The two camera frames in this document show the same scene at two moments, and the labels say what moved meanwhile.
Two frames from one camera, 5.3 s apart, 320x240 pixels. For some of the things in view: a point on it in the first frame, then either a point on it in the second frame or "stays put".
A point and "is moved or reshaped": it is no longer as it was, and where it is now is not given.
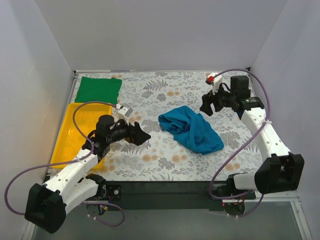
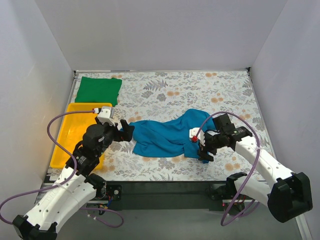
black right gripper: (215, 100) -> (208, 146)
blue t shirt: (191, 130) is moved or reshaped
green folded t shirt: (98, 89) stays put
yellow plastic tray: (72, 143) stays put
